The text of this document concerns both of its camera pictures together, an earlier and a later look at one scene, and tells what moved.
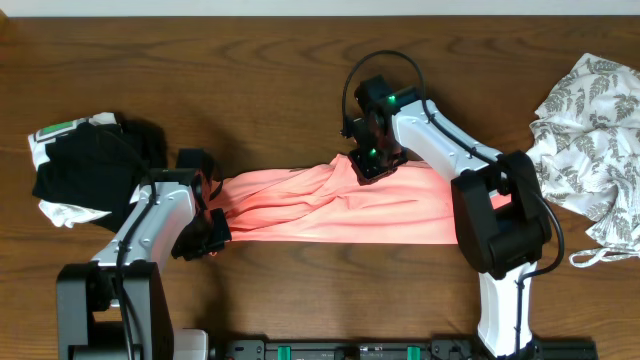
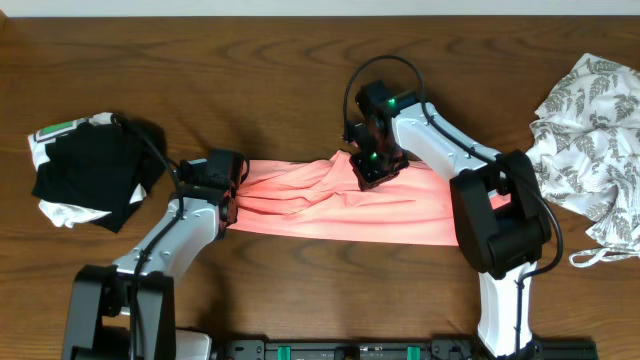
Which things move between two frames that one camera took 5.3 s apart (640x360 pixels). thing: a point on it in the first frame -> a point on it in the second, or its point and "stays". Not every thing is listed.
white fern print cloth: (587, 152) stays
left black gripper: (222, 235) -> (236, 215)
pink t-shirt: (330, 204) stays
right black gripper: (367, 174) stays
